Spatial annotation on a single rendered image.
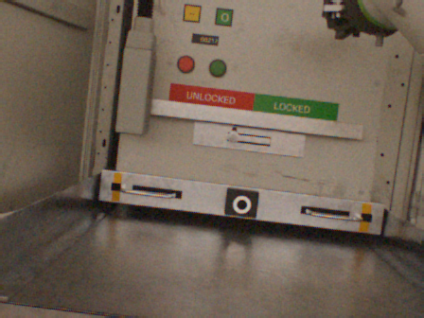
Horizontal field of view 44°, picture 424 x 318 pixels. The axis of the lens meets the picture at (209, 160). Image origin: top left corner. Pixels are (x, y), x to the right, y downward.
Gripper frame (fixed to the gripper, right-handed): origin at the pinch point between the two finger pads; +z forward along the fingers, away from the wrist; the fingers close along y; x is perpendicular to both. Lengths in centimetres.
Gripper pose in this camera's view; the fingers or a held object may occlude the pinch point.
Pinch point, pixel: (344, 27)
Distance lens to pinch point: 96.3
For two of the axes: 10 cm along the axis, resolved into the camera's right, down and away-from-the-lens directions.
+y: 9.9, 1.2, -0.1
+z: 0.2, -0.8, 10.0
